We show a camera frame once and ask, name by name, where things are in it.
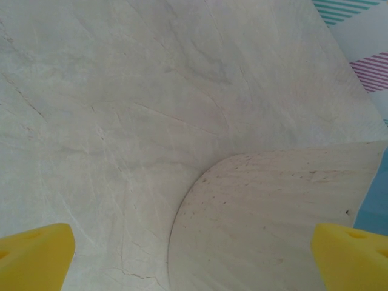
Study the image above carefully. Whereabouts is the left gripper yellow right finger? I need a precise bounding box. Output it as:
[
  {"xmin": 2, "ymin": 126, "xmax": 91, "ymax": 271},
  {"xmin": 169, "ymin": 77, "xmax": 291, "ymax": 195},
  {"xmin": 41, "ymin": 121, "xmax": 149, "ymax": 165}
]
[{"xmin": 312, "ymin": 223, "xmax": 388, "ymax": 291}]

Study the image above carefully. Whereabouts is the beige round bin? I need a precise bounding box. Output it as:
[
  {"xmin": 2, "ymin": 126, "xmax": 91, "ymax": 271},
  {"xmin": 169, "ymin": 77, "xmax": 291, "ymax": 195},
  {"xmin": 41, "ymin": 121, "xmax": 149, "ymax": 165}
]
[{"xmin": 166, "ymin": 141, "xmax": 381, "ymax": 291}]

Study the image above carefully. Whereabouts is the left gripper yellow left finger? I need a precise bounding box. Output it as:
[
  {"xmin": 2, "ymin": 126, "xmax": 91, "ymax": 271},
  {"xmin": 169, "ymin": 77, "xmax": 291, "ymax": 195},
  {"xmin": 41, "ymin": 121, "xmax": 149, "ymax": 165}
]
[{"xmin": 0, "ymin": 223, "xmax": 76, "ymax": 291}]

